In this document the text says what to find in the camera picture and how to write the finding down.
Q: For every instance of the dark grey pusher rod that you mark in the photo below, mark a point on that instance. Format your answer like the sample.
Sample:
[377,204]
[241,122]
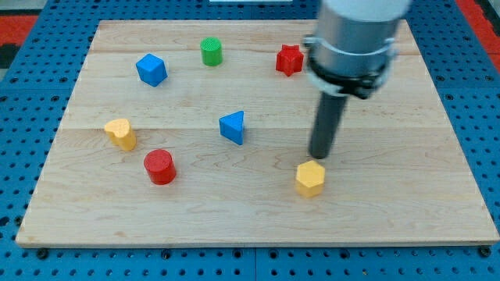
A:
[328,117]

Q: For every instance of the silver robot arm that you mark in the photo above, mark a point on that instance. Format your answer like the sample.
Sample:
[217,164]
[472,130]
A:
[350,54]

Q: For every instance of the blue triangle block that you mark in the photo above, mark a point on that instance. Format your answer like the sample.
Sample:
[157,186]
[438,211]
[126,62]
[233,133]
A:
[232,127]

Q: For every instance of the red star block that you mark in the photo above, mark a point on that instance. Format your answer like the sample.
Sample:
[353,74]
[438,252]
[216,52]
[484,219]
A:
[289,59]

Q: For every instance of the yellow hexagon block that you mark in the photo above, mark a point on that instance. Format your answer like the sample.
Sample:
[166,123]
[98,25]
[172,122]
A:
[309,179]

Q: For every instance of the green cylinder block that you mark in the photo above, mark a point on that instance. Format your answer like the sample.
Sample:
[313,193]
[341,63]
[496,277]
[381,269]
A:
[211,51]

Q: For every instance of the wooden board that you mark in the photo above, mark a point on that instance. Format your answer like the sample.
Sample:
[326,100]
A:
[396,176]

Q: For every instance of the red cylinder block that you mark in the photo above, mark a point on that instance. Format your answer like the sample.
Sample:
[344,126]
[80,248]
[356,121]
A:
[160,167]

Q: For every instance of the blue cube block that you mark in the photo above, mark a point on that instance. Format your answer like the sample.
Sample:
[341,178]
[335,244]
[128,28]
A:
[151,70]

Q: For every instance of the yellow heart block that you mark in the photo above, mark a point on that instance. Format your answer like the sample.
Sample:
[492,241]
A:
[121,134]

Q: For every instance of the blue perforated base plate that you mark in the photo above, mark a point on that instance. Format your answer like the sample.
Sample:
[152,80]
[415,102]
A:
[37,87]

